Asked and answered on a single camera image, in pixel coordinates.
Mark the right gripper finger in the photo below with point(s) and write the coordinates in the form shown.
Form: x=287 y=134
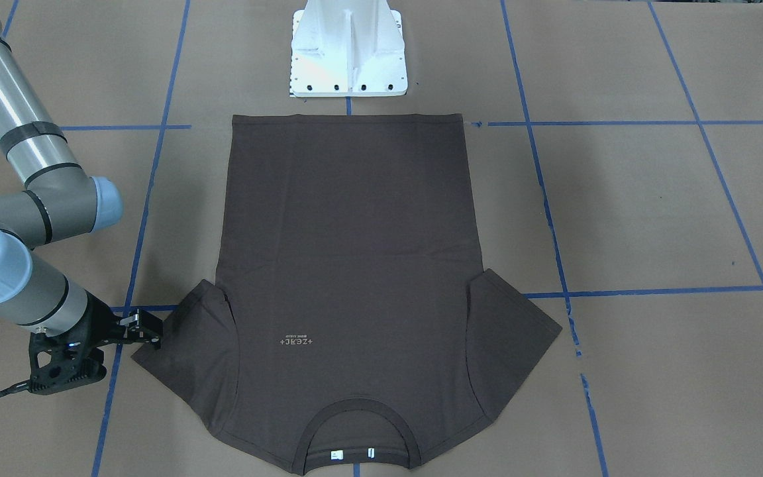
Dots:
x=147 y=337
x=140 y=320

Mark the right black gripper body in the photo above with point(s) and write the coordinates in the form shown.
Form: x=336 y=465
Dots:
x=99 y=320

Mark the dark brown t-shirt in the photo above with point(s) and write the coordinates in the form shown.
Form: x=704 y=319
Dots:
x=351 y=319

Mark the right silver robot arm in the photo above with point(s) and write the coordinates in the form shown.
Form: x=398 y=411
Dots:
x=58 y=201

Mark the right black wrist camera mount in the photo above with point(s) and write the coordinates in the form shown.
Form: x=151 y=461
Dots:
x=63 y=362

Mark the white central pedestal column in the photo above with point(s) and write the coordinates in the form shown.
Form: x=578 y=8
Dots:
x=347 y=49

